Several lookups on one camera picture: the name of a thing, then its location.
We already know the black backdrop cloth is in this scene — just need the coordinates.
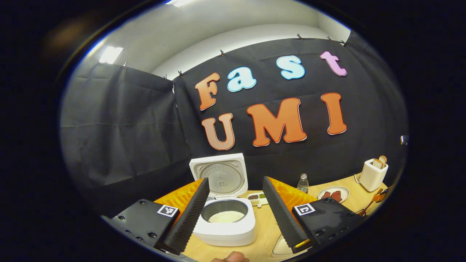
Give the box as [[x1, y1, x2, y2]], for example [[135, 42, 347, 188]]
[[60, 31, 408, 219]]

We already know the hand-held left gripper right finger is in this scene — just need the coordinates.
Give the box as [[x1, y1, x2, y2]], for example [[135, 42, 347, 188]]
[[262, 176, 366, 254]]

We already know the white round plate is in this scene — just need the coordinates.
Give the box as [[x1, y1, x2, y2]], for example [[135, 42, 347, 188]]
[[317, 186, 350, 204]]

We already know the clear glass tray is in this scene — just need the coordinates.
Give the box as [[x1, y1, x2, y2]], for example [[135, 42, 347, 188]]
[[271, 233, 311, 259]]

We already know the white three-compartment condiment dish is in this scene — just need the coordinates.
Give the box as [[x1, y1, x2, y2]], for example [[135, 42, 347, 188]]
[[247, 192, 269, 208]]

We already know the brown wooden spoon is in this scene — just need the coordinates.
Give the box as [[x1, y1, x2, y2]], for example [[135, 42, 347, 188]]
[[356, 188, 386, 218]]

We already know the white toaster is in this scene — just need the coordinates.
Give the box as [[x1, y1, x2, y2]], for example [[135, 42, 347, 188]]
[[359, 158, 389, 192]]

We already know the white rice cooker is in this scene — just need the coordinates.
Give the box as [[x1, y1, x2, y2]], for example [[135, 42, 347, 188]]
[[189, 153, 257, 247]]

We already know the clear plastic water bottle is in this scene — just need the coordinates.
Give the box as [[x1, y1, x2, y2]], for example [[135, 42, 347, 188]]
[[297, 174, 310, 194]]

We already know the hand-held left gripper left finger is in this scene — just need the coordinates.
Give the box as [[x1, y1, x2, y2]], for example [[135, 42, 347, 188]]
[[107, 177, 211, 256]]

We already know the white uncooked rice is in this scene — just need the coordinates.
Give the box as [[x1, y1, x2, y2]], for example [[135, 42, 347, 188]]
[[208, 211, 245, 224]]

